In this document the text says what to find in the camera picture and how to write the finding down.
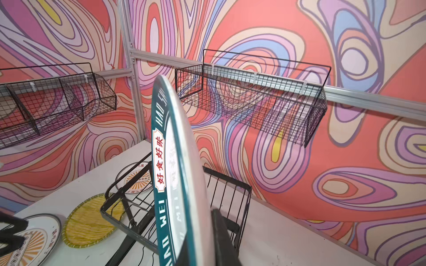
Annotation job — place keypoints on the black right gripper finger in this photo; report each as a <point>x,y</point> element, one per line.
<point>225,253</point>

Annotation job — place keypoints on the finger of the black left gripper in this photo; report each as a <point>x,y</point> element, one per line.
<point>9,235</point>

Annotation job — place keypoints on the green rimmed white plate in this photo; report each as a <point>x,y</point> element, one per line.
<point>183,219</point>

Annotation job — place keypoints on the large orange sunburst plate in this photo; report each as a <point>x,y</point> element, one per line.
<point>40,239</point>

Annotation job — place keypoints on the yellow green woven bamboo tray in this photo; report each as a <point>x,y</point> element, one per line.
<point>85,226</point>

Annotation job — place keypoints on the small orange sunburst plate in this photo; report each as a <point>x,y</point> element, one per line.
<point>141,185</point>

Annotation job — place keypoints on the black wire basket left wall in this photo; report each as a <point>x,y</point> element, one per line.
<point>41,99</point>

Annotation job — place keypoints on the black wire basket wall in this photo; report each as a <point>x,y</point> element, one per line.
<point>282,97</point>
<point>41,99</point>

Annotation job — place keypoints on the black wire basket back wall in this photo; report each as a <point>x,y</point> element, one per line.
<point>282,97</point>

